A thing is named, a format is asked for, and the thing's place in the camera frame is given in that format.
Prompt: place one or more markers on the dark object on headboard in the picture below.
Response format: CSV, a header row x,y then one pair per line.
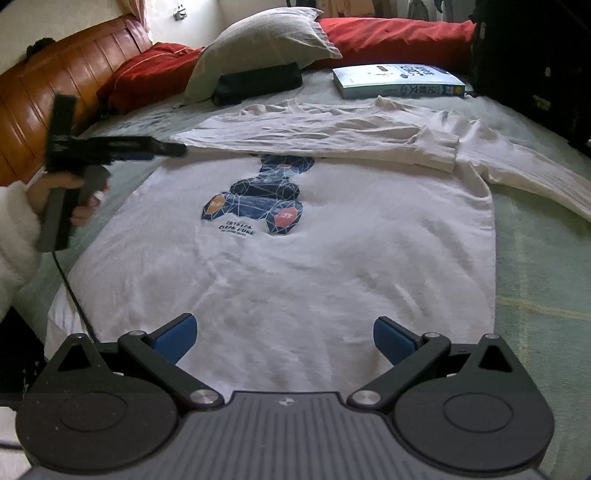
x,y
41,47

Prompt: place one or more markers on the light blue book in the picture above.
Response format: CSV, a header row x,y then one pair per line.
x,y
392,81

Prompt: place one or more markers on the wooden headboard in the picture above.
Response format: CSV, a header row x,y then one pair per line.
x,y
55,83

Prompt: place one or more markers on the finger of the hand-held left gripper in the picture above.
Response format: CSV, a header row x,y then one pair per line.
x,y
171,150

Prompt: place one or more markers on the orange curtain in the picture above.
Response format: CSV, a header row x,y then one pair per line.
x,y
134,11

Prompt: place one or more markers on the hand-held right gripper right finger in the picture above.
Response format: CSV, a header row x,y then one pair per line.
x,y
392,339

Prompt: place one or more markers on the person's left hand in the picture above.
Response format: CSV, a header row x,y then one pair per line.
x,y
39,194

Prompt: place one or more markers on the grey pillow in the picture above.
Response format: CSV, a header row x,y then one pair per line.
x,y
263,41

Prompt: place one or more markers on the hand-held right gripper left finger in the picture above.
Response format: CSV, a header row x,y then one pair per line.
x,y
178,339

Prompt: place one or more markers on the white printed sweatshirt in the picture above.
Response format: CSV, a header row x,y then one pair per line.
x,y
323,267

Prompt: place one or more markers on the wall socket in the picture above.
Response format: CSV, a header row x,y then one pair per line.
x,y
180,13

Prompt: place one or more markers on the black backpack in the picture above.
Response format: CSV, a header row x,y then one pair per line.
x,y
531,60

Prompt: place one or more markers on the red quilt roll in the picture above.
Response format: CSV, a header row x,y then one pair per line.
x,y
397,39

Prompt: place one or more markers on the black pouch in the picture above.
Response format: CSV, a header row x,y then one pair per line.
x,y
258,83

